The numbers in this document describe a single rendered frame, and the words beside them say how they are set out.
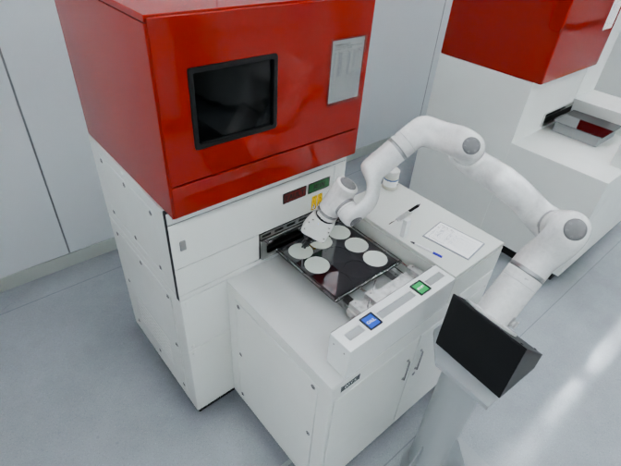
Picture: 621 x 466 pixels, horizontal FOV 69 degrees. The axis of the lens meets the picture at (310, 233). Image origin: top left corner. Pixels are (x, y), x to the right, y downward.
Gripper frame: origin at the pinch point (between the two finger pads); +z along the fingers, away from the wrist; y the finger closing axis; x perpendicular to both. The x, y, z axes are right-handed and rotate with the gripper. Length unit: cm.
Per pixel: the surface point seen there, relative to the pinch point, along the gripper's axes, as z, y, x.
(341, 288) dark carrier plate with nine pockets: 2.4, 18.8, -10.9
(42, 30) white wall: 23, -155, 78
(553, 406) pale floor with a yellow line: 35, 164, 21
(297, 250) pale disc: 11.0, 0.2, 6.6
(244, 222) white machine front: 3.9, -24.2, -1.8
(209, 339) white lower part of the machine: 58, -13, -17
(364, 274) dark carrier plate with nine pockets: -0.8, 26.0, -1.1
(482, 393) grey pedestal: -11, 68, -40
